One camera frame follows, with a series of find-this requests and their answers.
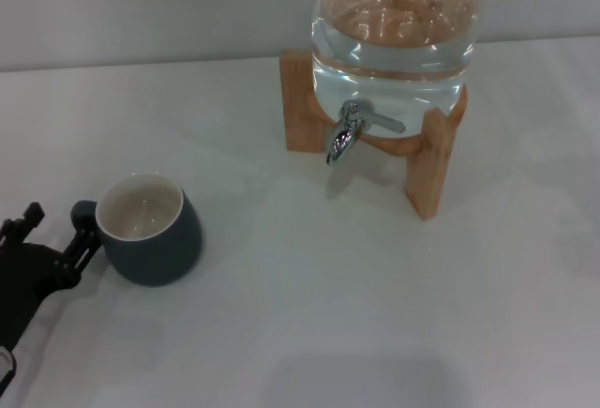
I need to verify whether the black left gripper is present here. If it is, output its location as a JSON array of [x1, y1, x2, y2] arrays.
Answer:
[[0, 201, 102, 349]]

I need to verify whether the black cup white inside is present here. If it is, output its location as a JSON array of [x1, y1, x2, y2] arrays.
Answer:
[[69, 172, 204, 288]]

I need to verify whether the chrome faucet tap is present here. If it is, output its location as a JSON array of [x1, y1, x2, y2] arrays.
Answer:
[[325, 99, 407, 166]]

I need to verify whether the wooden dispenser stand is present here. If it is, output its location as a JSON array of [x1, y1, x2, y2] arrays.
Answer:
[[279, 49, 469, 221]]

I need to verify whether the glass water dispenser jar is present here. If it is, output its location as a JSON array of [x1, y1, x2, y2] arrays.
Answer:
[[308, 0, 480, 140]]

